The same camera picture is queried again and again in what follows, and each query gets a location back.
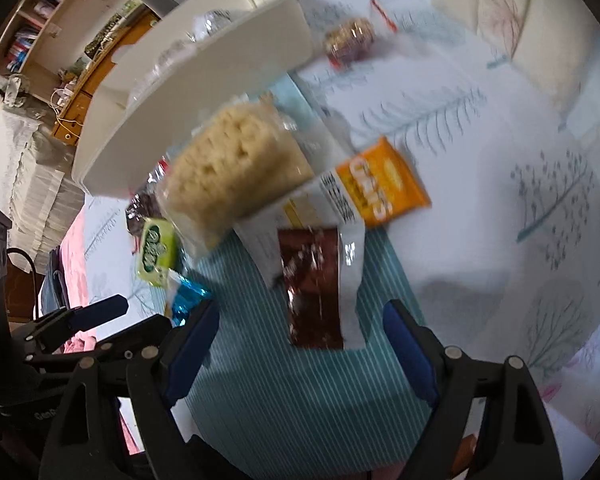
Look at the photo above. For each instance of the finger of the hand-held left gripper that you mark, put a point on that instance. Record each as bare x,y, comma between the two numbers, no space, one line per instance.
125,342
100,310

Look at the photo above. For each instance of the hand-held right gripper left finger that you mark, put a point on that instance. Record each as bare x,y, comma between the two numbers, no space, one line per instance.
190,345

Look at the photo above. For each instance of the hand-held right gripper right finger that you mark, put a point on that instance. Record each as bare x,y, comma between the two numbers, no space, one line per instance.
410,355

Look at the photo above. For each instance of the blue and white snack packet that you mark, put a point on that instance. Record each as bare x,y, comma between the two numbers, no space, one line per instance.
185,300

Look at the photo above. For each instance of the green snack packet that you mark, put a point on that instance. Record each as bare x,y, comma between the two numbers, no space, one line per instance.
157,250

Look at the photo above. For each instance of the dark cake packet red edge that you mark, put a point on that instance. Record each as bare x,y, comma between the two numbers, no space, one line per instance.
140,207

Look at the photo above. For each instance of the dark red snack packet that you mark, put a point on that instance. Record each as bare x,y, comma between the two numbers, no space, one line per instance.
310,285

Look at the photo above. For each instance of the orange snack packet with barcode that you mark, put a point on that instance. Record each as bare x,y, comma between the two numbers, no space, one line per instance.
390,185

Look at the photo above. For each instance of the large rice puff packet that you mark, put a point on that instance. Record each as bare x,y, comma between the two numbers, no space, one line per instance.
230,170

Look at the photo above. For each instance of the white plastic storage bin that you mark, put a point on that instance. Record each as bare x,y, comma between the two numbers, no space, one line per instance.
260,35

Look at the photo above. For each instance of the nut bar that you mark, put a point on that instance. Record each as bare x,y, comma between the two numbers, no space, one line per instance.
350,40

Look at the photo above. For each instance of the pink blanket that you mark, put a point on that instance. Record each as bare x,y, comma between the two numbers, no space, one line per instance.
82,280

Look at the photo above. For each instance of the dark blue clothing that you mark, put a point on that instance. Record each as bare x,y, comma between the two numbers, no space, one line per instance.
55,285

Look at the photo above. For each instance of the teal striped table mat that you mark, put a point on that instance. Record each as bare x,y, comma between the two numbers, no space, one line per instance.
290,400

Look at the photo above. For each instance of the white lace cover cloth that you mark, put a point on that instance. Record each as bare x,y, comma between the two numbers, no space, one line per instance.
30,175

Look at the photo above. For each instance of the wooden desk with drawers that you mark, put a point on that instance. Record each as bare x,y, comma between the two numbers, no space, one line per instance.
80,105

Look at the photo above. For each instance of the white power strip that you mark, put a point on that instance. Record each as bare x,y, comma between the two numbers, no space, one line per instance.
65,94

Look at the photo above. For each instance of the tree print tablecloth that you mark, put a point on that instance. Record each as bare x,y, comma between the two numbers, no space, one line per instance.
480,135

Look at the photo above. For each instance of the floral cloth bag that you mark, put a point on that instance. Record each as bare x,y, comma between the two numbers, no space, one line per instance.
15,90

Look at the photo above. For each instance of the row of books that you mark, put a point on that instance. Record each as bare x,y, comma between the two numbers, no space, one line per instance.
25,47

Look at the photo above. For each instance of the dark printed box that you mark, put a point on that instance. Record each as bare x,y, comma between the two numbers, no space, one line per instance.
110,35

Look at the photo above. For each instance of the wooden bookshelf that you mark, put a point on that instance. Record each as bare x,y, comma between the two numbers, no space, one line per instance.
80,5

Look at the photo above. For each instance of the floral white curtain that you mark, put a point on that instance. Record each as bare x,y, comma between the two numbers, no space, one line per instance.
505,10

